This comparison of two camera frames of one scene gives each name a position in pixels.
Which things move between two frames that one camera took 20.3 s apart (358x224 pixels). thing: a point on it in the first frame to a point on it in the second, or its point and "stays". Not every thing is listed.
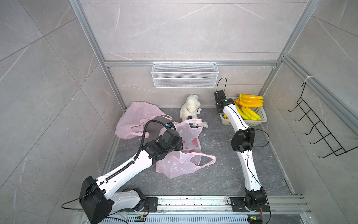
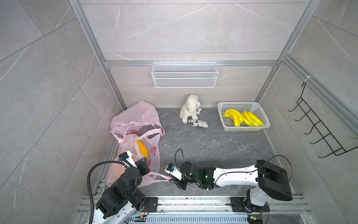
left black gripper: (178, 146) to (142, 166)
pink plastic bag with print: (179, 161) to (151, 140)
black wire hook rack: (332, 143) stays
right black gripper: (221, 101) to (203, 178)
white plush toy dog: (189, 108) stays
